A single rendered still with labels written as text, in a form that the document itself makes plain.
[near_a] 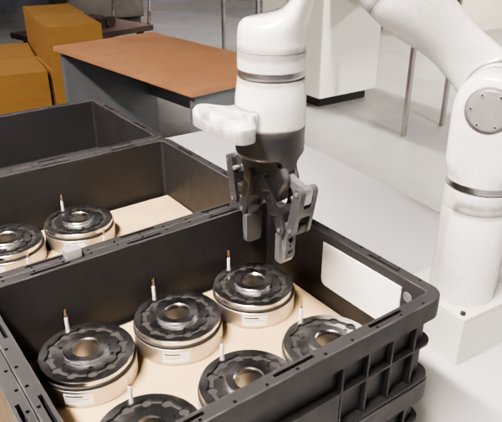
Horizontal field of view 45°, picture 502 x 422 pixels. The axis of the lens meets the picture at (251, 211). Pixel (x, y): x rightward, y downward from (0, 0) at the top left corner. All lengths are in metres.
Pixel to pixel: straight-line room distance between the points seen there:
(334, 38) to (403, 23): 3.54
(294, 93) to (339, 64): 3.83
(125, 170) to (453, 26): 0.56
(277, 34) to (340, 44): 3.83
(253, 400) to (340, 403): 0.13
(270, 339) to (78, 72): 2.86
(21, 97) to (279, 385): 3.66
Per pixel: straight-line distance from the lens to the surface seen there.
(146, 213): 1.02
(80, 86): 3.49
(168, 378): 0.68
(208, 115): 0.62
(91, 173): 1.02
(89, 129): 1.33
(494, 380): 0.93
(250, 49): 0.60
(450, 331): 0.92
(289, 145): 0.63
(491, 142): 0.81
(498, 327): 0.98
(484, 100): 0.80
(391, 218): 1.31
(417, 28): 0.84
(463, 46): 0.86
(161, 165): 1.07
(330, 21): 4.32
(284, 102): 0.61
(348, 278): 0.74
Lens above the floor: 1.28
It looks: 26 degrees down
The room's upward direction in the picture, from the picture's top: straight up
